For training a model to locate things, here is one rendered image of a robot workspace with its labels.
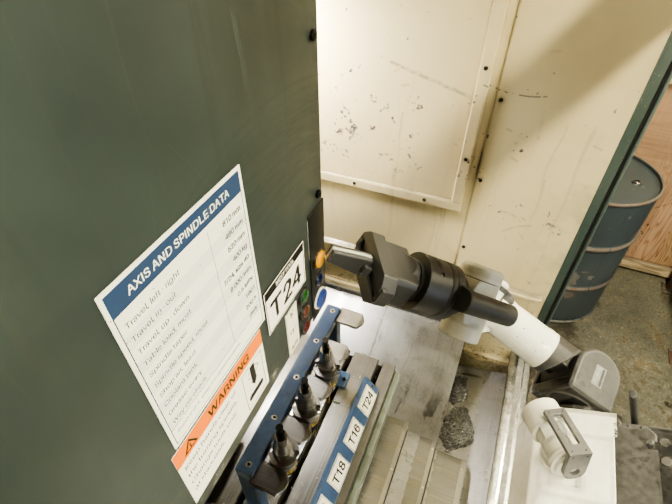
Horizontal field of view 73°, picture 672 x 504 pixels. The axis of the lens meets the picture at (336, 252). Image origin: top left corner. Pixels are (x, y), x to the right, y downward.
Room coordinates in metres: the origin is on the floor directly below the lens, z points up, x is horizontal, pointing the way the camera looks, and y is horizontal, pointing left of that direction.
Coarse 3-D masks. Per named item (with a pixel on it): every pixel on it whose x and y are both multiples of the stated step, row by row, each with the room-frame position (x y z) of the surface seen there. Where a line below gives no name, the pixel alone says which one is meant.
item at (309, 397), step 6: (300, 390) 0.51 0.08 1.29; (300, 396) 0.50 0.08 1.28; (306, 396) 0.50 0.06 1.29; (312, 396) 0.51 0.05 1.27; (300, 402) 0.50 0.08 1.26; (306, 402) 0.50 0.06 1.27; (312, 402) 0.50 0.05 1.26; (300, 408) 0.50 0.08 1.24; (306, 408) 0.50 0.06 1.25; (312, 408) 0.50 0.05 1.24; (306, 414) 0.49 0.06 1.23
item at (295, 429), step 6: (288, 414) 0.50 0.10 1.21; (282, 420) 0.48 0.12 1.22; (288, 420) 0.48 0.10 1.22; (294, 420) 0.48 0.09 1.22; (300, 420) 0.48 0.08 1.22; (288, 426) 0.47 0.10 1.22; (294, 426) 0.47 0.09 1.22; (300, 426) 0.47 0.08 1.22; (306, 426) 0.47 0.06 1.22; (288, 432) 0.46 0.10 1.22; (294, 432) 0.46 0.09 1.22; (300, 432) 0.46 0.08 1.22; (306, 432) 0.46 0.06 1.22; (294, 438) 0.44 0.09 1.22; (300, 438) 0.44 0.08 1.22; (306, 438) 0.44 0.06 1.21; (300, 444) 0.43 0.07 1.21
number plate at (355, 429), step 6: (354, 420) 0.62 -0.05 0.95; (354, 426) 0.60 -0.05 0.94; (360, 426) 0.61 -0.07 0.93; (348, 432) 0.58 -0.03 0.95; (354, 432) 0.59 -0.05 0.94; (360, 432) 0.60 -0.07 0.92; (348, 438) 0.57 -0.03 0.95; (354, 438) 0.58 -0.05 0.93; (348, 444) 0.56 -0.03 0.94; (354, 444) 0.56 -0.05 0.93; (354, 450) 0.55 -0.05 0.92
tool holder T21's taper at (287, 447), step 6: (276, 438) 0.41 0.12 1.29; (288, 438) 0.41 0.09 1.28; (276, 444) 0.40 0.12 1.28; (282, 444) 0.40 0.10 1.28; (288, 444) 0.41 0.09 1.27; (276, 450) 0.40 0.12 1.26; (282, 450) 0.40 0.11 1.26; (288, 450) 0.40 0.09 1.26; (276, 456) 0.40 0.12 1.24; (282, 456) 0.39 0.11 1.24; (288, 456) 0.40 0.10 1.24
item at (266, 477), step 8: (264, 464) 0.39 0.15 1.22; (256, 472) 0.37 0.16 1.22; (264, 472) 0.37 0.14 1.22; (272, 472) 0.37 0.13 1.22; (280, 472) 0.37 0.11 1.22; (256, 480) 0.36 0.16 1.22; (264, 480) 0.36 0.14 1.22; (272, 480) 0.36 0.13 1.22; (280, 480) 0.36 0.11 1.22; (256, 488) 0.35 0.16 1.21; (264, 488) 0.34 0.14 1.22; (272, 488) 0.34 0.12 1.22; (280, 488) 0.34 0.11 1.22
